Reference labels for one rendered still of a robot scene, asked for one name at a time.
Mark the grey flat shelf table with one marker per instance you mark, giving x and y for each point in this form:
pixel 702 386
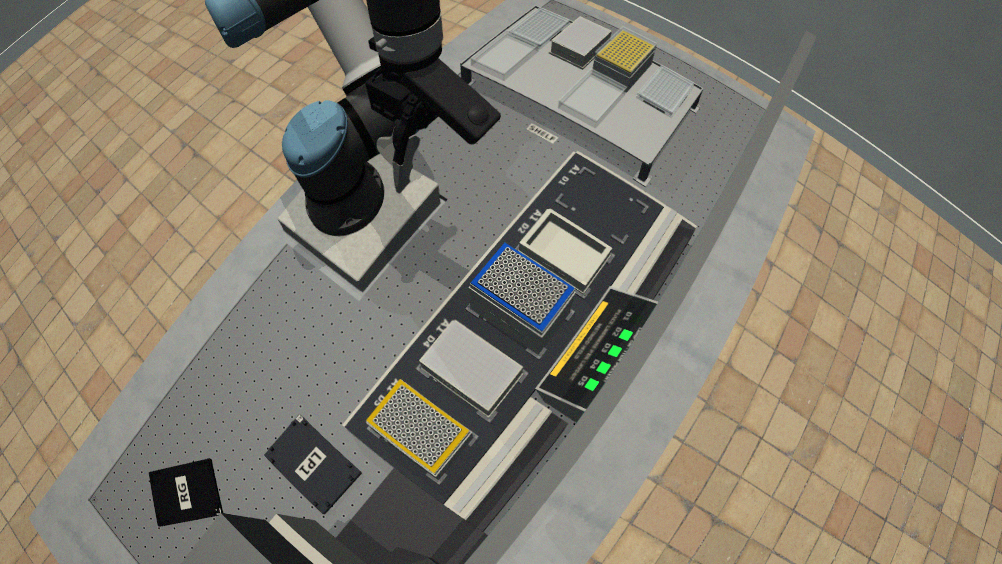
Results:
pixel 633 126

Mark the blue tip rack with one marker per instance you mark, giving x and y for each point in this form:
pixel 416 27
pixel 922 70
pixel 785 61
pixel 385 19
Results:
pixel 521 298

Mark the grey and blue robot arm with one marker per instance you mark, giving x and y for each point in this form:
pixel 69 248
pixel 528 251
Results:
pixel 327 145

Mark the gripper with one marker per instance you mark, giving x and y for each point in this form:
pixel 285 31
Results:
pixel 389 88

